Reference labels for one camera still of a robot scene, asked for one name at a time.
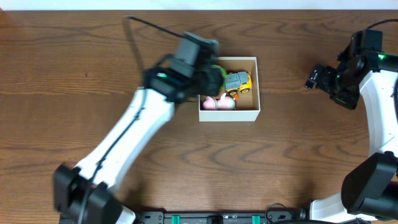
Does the pink white duck toy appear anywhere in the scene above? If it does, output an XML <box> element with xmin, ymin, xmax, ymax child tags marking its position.
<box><xmin>202</xmin><ymin>93</ymin><xmax>236</xmax><ymax>111</ymax></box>

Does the green numbered dice ball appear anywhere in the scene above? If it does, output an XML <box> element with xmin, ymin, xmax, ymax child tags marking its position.
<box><xmin>212</xmin><ymin>65</ymin><xmax>228</xmax><ymax>86</ymax></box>

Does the yellow grey toy truck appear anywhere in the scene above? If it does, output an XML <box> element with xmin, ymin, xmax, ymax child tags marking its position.
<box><xmin>224</xmin><ymin>71</ymin><xmax>252</xmax><ymax>96</ymax></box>

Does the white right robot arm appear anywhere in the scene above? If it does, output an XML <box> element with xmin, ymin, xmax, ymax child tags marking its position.
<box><xmin>306</xmin><ymin>52</ymin><xmax>397</xmax><ymax>223</ymax></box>

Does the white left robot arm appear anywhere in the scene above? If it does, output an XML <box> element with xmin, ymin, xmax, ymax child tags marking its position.
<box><xmin>53</xmin><ymin>65</ymin><xmax>226</xmax><ymax>224</ymax></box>

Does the white cardboard box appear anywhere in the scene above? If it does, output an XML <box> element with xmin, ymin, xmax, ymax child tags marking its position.
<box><xmin>199</xmin><ymin>57</ymin><xmax>261</xmax><ymax>122</ymax></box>

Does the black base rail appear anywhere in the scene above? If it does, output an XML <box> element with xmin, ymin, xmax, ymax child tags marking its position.
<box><xmin>135</xmin><ymin>203</ymin><xmax>309</xmax><ymax>224</ymax></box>

